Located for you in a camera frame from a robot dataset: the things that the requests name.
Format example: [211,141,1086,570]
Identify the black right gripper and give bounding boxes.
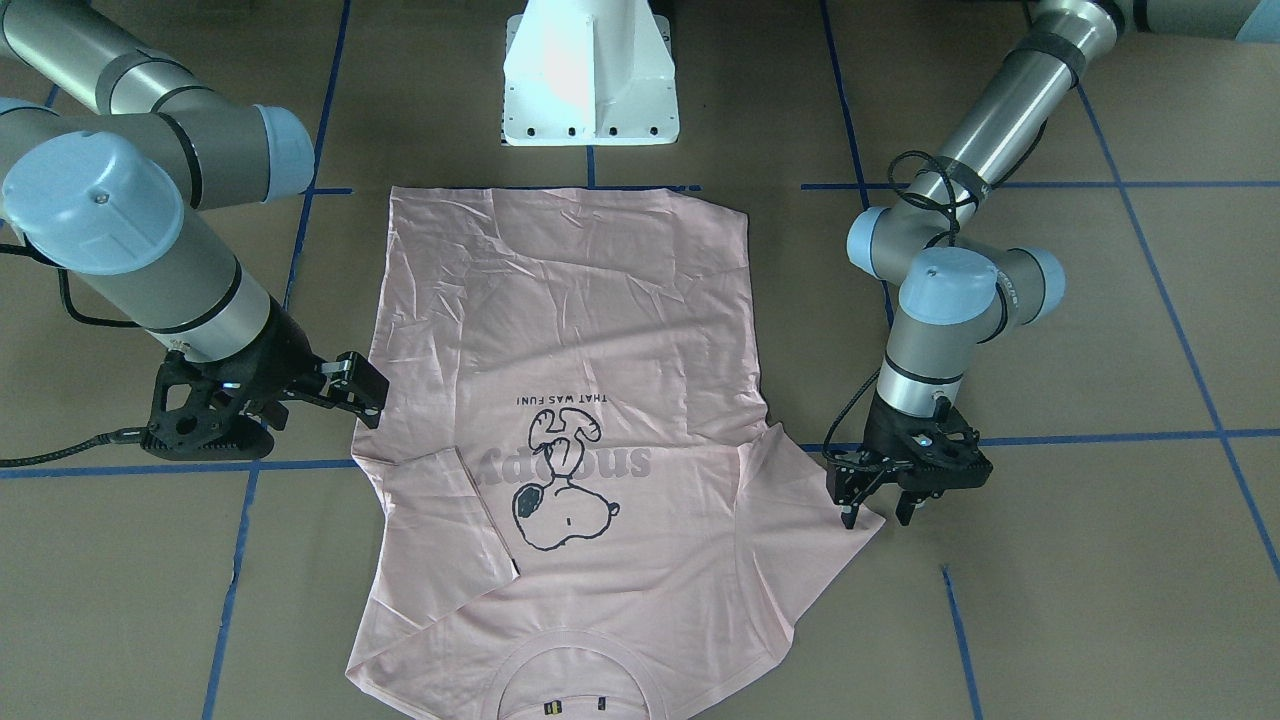
[141,300,389,461]

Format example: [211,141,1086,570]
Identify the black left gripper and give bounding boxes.
[826,388,993,530]

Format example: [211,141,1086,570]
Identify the pink Snoopy t-shirt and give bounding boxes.
[346,187,883,719]

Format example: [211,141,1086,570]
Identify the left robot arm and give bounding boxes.
[822,1,1277,529]

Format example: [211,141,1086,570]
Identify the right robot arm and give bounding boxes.
[3,1,389,468]

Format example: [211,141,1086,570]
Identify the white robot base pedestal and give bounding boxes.
[500,1,681,147]

